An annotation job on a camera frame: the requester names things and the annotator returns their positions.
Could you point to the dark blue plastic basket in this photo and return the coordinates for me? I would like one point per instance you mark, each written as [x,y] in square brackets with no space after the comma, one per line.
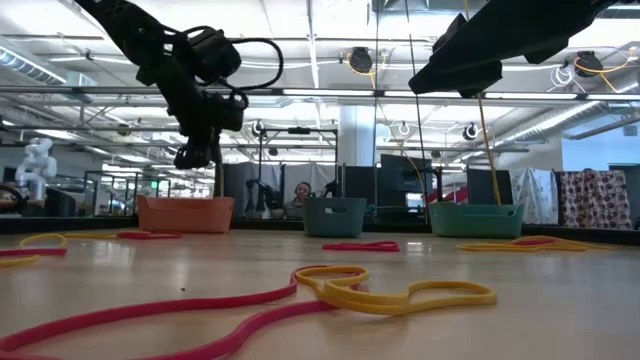
[335,225]

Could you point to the white building column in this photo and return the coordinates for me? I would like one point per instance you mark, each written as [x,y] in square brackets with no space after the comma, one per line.
[356,135]

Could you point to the black equipment box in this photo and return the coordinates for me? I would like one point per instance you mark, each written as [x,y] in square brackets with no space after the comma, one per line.
[60,202]

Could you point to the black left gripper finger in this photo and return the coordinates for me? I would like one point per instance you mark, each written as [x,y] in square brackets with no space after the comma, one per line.
[235,102]
[232,122]

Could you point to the white curtain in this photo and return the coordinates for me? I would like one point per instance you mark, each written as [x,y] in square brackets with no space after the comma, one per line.
[320,172]

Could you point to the orange plastic basket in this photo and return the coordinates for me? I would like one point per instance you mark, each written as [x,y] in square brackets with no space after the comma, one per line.
[185,217]

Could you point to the yellow rubber band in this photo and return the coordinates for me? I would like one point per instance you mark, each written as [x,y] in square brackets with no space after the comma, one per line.
[20,260]
[500,247]
[45,235]
[360,301]

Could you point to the person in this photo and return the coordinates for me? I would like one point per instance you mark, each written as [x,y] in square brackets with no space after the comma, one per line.
[299,205]

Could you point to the teal green plastic basket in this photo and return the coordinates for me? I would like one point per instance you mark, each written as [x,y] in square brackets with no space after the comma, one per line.
[475,222]

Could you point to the white humanoid robot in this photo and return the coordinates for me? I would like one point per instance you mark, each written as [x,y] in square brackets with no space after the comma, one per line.
[37,165]

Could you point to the black metal station frame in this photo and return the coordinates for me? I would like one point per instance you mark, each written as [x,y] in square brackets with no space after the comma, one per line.
[300,130]

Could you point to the black headphones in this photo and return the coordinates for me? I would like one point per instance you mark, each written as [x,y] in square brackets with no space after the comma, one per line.
[296,189]

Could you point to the black background robot arm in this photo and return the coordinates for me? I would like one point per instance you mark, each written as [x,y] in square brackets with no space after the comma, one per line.
[260,197]

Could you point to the black partition panel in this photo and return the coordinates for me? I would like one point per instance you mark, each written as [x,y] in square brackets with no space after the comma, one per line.
[482,185]
[360,182]

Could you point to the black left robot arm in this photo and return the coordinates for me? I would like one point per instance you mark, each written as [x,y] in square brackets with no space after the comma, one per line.
[125,25]

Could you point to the grey curtain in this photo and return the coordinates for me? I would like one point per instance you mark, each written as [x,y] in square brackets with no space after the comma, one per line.
[250,172]

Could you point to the white patterned cloth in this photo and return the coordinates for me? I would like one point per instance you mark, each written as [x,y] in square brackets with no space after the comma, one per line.
[535,195]

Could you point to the red rubber band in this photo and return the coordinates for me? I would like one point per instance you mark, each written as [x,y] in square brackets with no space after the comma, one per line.
[535,242]
[150,235]
[30,252]
[150,307]
[370,246]

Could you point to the maroon dotted cloth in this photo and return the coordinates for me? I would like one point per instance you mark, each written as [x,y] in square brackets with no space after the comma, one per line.
[595,200]

